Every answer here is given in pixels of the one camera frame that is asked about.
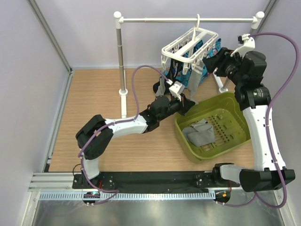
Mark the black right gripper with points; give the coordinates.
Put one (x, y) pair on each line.
(221, 59)

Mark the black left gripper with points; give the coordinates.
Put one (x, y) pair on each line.
(185, 105)

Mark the grey striped sock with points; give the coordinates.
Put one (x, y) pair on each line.
(163, 85)
(206, 131)
(190, 131)
(193, 84)

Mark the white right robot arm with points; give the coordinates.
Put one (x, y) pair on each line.
(246, 72)

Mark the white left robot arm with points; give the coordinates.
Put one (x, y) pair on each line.
(94, 137)

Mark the white clip hanger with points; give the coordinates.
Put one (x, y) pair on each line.
(190, 48)

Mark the blue patterned sock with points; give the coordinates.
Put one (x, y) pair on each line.
(175, 72)
(210, 53)

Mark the black sock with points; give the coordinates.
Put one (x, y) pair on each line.
(156, 86)

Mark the blue patterned sock front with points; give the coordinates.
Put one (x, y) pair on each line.
(175, 72)

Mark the green plastic basket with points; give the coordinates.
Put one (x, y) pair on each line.
(230, 127)

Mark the white clothes rack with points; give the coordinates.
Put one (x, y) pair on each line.
(119, 20)

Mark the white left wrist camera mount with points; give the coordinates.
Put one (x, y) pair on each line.
(176, 88)

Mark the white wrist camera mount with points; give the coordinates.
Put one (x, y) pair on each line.
(176, 88)
(247, 44)

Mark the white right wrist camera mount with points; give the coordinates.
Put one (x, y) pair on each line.
(247, 44)

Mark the grey slotted cable duct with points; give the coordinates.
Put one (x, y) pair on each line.
(93, 196)

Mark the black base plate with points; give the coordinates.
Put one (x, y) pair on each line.
(157, 182)

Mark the aluminium frame rail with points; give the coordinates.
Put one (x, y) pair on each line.
(50, 181)

